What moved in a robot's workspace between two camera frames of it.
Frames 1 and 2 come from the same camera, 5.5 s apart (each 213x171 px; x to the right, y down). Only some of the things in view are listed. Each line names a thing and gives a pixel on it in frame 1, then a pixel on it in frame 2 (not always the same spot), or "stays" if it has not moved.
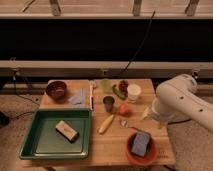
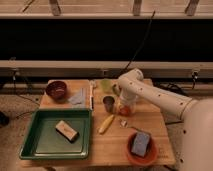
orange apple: (124, 110) stays
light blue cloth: (79, 100) stays
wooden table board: (117, 107) stays
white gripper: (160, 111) -> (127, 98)
